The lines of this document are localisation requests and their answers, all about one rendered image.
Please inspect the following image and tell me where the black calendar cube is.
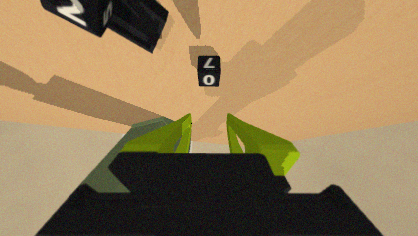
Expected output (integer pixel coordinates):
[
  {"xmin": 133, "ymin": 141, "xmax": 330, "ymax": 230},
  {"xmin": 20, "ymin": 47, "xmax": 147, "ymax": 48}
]
[
  {"xmin": 197, "ymin": 56, "xmax": 221, "ymax": 87},
  {"xmin": 40, "ymin": 0, "xmax": 114, "ymax": 38}
]

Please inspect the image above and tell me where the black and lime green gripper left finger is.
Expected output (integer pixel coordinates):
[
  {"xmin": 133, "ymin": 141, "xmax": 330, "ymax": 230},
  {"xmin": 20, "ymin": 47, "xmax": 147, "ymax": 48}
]
[{"xmin": 119, "ymin": 113, "xmax": 192, "ymax": 153}]

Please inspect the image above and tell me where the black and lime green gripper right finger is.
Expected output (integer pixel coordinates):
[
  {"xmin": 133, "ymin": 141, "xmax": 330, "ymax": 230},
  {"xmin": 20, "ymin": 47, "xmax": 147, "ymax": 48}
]
[{"xmin": 226, "ymin": 113, "xmax": 300, "ymax": 176}]

